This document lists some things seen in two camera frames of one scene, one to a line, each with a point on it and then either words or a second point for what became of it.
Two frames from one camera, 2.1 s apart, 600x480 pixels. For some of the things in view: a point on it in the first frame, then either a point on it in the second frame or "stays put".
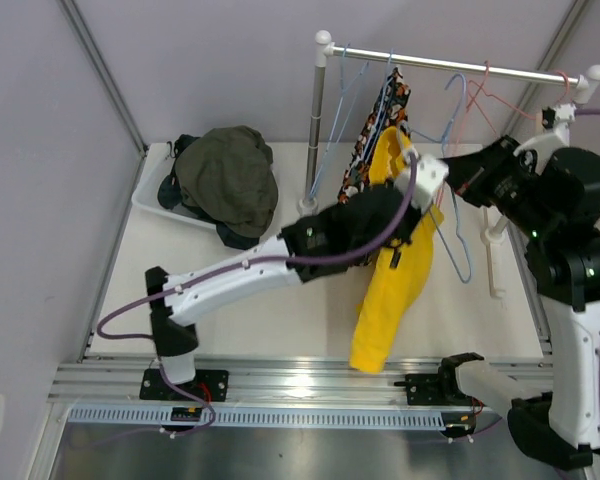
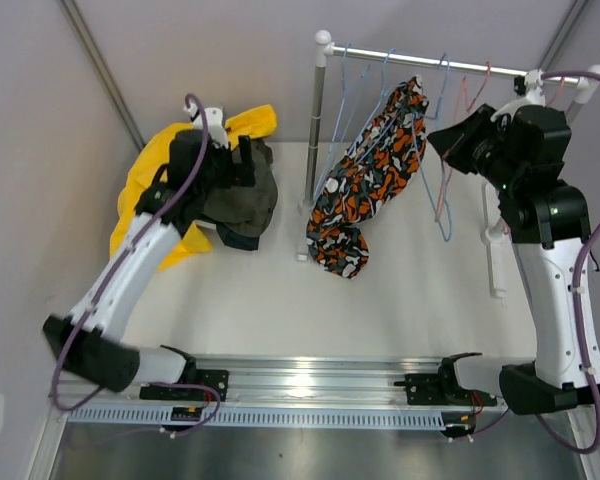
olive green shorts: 225,175 stays put
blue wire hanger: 465,272 to 438,115
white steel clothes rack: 585,86 stays put
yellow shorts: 397,283 to 150,168
